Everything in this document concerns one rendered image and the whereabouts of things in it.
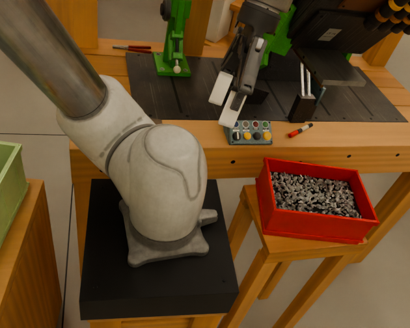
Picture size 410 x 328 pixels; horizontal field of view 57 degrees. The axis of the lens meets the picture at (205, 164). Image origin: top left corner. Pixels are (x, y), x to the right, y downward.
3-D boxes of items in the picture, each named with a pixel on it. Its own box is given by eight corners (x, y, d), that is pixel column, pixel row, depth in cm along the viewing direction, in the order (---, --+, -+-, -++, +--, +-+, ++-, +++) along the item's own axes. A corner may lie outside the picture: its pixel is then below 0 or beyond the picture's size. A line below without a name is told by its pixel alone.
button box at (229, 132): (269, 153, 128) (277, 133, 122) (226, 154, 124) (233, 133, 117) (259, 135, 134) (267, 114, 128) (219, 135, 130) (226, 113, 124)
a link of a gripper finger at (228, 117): (246, 93, 69) (247, 94, 68) (232, 127, 71) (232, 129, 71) (232, 88, 68) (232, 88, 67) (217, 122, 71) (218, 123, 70)
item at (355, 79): (362, 90, 123) (366, 81, 121) (319, 88, 119) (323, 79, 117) (313, 32, 149) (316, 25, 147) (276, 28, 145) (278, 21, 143)
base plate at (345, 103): (406, 125, 155) (409, 122, 154) (135, 123, 124) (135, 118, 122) (356, 69, 183) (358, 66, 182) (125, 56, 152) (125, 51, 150)
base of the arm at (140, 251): (226, 252, 87) (231, 238, 83) (128, 269, 80) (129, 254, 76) (204, 192, 99) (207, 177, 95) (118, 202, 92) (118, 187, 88)
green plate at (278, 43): (278, 70, 132) (314, 15, 120) (259, 63, 128) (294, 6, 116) (266, 53, 140) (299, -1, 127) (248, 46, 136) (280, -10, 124)
